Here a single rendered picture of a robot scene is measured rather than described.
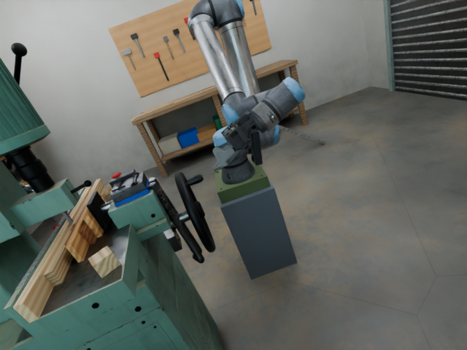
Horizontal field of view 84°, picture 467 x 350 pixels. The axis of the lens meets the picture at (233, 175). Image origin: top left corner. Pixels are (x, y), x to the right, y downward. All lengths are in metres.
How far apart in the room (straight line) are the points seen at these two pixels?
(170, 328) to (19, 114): 0.67
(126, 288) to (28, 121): 0.46
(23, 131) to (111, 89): 3.43
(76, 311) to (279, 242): 1.12
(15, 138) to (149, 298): 0.50
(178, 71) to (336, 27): 2.35
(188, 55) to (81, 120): 1.80
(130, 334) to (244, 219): 0.80
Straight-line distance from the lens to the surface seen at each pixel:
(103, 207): 0.87
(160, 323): 0.84
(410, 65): 4.09
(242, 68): 1.32
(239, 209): 1.38
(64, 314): 0.70
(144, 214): 0.80
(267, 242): 1.54
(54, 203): 0.86
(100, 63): 4.20
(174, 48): 4.00
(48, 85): 4.47
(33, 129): 0.81
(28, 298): 0.71
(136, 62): 4.06
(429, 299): 1.55
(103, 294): 0.66
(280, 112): 0.84
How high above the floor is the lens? 1.24
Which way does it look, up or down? 25 degrees down
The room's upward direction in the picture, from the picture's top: 21 degrees counter-clockwise
